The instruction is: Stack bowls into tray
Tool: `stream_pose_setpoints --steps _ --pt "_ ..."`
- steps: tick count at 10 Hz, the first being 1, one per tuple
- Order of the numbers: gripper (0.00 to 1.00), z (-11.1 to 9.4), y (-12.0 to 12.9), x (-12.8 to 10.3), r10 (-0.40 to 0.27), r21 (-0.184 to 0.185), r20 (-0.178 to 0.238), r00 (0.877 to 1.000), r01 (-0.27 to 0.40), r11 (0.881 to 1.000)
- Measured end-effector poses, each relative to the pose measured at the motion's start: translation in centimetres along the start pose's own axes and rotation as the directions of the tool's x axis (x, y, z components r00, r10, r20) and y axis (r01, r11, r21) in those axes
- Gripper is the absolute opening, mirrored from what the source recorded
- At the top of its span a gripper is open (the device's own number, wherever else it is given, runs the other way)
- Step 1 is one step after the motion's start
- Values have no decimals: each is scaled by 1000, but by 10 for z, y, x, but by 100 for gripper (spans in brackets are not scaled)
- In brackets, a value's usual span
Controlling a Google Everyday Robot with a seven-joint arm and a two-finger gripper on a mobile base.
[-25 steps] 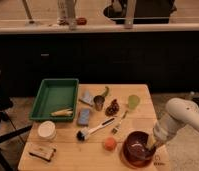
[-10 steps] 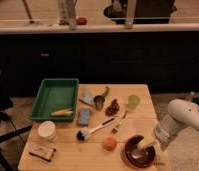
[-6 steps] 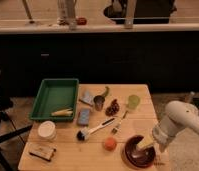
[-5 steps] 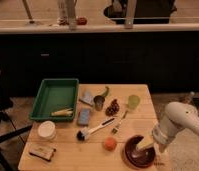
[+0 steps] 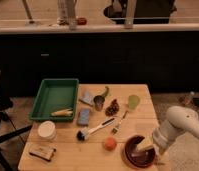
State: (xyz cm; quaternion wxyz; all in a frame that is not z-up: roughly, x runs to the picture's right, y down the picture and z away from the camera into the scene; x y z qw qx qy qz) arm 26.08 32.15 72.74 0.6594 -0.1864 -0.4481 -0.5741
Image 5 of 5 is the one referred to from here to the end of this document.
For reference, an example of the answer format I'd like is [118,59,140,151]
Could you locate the dark red bowl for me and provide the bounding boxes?
[124,135,156,168]

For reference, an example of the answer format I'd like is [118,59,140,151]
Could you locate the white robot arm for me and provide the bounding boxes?
[136,106,199,155]

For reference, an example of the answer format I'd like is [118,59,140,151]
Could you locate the green plastic tray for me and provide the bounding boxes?
[30,78,79,122]

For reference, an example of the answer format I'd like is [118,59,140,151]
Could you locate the metal fork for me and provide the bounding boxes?
[111,110,128,135]

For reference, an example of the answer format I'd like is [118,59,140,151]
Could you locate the orange fruit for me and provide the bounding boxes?
[103,137,117,151]

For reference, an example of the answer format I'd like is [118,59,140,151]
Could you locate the light green cup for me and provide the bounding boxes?
[128,95,140,110]

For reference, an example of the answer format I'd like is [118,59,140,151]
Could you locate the dark grape bunch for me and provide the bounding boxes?
[105,99,119,116]

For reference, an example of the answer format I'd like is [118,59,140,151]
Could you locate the metal cup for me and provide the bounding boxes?
[93,95,105,111]

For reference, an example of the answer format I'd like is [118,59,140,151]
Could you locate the green chili pepper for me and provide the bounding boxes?
[101,86,110,98]

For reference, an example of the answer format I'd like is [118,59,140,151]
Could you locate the blue sponge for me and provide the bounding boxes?
[77,108,90,126]

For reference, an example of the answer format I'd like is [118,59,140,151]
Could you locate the grey cloth piece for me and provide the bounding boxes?
[80,91,93,106]

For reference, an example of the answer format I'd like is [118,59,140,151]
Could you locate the white lidded cup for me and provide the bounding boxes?
[37,121,56,140]

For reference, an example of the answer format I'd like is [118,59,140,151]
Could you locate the wooden block eraser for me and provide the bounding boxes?
[29,144,56,162]

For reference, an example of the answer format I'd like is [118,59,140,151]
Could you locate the red object on counter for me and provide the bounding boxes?
[76,17,87,25]

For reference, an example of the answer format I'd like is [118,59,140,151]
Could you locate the black office chair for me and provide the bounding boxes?
[0,71,32,171]

